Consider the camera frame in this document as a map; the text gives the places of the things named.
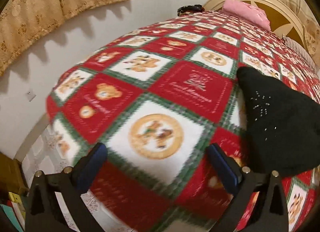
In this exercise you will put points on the black pants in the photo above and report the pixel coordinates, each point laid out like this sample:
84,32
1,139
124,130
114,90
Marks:
282,125

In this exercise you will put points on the striped pillow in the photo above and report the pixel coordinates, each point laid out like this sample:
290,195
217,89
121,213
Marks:
297,48

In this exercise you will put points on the beige curtain on side wall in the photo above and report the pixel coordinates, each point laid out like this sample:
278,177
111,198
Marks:
23,22

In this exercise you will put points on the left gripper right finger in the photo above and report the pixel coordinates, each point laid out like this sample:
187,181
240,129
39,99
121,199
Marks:
270,210

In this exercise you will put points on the pink folded blanket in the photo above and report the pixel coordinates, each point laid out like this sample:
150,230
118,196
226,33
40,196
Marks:
247,12

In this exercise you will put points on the red patchwork bear bedspread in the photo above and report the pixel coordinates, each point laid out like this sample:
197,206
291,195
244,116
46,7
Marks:
157,97

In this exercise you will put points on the black object beside bed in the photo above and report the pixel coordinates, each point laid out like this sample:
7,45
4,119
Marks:
190,9

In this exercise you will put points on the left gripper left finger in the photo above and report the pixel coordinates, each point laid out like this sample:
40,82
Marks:
43,212

